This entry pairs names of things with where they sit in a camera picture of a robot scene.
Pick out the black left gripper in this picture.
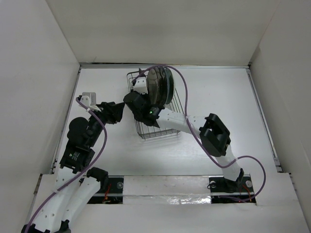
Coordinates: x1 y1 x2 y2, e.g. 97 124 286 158
87 101 124 147

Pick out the brown rimmed cream plate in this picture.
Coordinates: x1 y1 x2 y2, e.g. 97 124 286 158
147 69 158 104

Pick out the green glazed plate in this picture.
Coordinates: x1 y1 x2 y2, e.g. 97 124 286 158
165 68 175 104

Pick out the black rimmed patterned plate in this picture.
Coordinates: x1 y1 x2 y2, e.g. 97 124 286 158
159 67 166 105

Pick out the blue floral plate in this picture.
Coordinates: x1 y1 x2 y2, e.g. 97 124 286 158
162 68 169 104

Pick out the cream tree pattern plate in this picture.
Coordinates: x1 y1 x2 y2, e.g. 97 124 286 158
153 67 161 104

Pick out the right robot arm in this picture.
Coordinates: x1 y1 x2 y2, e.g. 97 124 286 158
123 91 244 193

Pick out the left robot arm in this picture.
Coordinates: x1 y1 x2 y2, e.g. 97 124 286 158
21 102 124 233

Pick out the white foam base block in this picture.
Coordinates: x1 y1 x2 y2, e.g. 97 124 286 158
122 176 211 205

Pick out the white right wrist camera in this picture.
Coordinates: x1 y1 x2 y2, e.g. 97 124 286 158
133 77 148 95

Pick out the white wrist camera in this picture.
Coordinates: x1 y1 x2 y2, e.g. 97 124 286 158
78 92 100 111
133 77 148 95

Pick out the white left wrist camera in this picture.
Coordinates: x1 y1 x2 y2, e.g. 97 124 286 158
78 92 100 111

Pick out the grey wire dish rack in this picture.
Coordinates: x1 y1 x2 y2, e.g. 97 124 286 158
133 84 184 140

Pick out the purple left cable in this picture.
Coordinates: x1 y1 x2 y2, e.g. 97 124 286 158
24 97 107 233

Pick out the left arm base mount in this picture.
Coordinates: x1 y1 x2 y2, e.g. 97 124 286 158
88 176 124 204

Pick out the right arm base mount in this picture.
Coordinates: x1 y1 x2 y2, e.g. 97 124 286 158
207 175 256 204

